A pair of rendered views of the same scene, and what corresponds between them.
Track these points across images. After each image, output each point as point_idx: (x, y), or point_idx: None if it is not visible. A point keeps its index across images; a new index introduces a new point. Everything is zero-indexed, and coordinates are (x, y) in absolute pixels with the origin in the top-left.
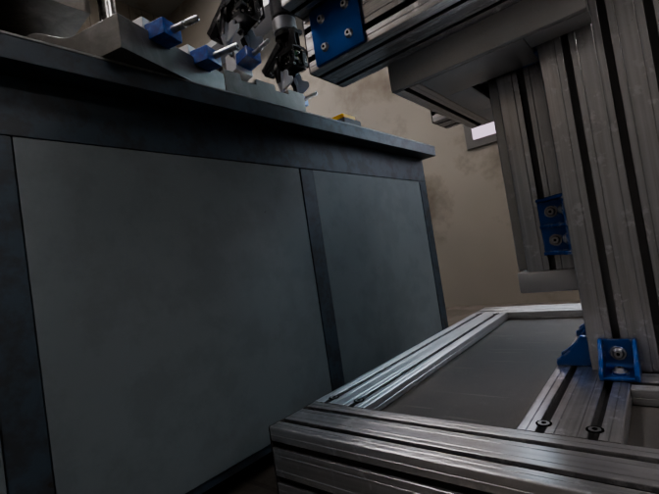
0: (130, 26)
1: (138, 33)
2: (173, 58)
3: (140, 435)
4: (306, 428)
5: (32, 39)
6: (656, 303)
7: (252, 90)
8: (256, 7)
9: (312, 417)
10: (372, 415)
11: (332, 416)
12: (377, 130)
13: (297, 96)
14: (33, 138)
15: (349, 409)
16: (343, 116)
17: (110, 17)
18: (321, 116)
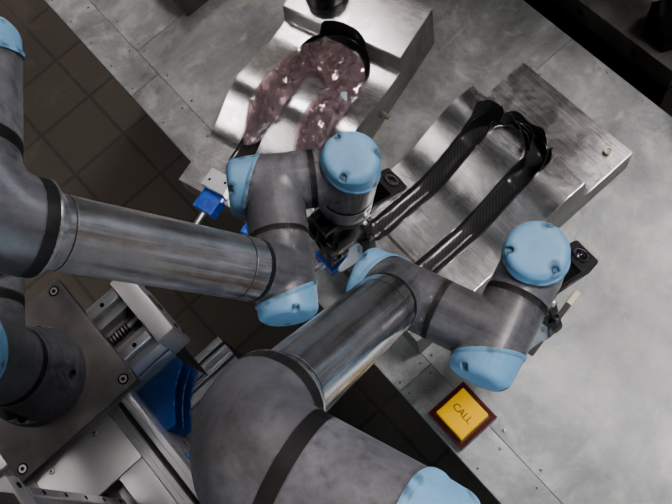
0: (190, 187)
1: (197, 191)
2: (229, 210)
3: None
4: (204, 354)
5: (174, 143)
6: None
7: (346, 270)
8: (323, 252)
9: (217, 357)
10: (202, 387)
11: (212, 368)
12: (486, 487)
13: (406, 332)
14: None
15: (216, 377)
16: (437, 414)
17: (183, 173)
18: (379, 369)
